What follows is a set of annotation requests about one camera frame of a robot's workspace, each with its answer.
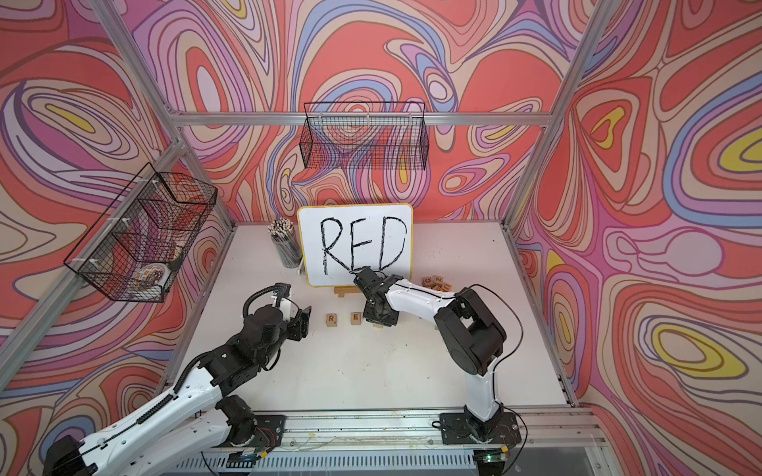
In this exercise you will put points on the whiteboard with RED text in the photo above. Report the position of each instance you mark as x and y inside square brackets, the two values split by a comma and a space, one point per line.
[339, 240]

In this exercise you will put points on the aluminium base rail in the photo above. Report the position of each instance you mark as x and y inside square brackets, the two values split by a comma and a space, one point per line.
[417, 442]

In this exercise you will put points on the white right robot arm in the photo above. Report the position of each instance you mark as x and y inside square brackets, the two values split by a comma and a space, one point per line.
[474, 339]

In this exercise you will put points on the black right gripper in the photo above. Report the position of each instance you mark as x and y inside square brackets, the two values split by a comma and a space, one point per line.
[368, 314]

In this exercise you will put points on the black wire basket left wall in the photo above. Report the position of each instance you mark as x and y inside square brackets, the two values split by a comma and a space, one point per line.
[158, 217]

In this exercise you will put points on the wooden block letter R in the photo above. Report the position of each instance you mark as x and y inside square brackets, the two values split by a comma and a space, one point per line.
[331, 320]

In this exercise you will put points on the black wire basket wall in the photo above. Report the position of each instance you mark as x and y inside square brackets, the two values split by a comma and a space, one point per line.
[158, 217]
[365, 135]

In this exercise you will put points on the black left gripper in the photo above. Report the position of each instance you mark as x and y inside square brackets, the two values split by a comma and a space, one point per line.
[300, 327]

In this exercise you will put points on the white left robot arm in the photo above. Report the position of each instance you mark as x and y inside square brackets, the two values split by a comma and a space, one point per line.
[201, 410]

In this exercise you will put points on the wooden whiteboard stand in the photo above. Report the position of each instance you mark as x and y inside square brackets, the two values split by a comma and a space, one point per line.
[344, 291]

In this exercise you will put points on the cup of pencils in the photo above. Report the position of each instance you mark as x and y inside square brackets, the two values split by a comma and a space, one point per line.
[283, 235]

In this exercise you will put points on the round item in basket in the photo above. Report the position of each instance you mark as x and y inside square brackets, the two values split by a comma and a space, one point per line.
[149, 279]

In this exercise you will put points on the black wire basket back wall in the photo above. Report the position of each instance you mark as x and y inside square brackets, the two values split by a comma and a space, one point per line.
[365, 135]

